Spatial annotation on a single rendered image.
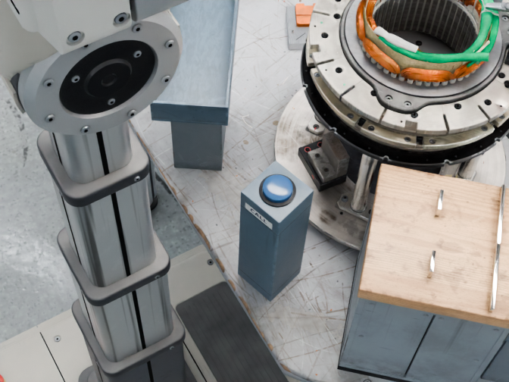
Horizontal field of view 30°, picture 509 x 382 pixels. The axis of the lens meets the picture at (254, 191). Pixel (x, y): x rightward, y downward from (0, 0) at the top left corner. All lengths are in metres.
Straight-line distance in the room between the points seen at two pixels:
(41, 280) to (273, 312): 1.03
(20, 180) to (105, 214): 1.38
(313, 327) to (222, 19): 0.49
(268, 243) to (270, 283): 0.12
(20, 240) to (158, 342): 0.94
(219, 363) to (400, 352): 0.71
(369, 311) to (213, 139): 0.42
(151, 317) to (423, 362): 0.42
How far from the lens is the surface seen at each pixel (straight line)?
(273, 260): 1.35
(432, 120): 1.29
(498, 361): 1.41
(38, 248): 2.43
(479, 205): 1.27
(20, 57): 0.83
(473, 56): 1.29
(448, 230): 1.24
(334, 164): 1.52
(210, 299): 2.05
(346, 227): 1.52
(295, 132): 1.61
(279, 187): 1.26
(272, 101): 1.67
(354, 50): 1.33
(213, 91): 1.37
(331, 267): 1.51
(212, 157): 1.55
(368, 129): 1.31
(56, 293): 2.37
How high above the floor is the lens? 2.13
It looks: 59 degrees down
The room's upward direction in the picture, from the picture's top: 4 degrees clockwise
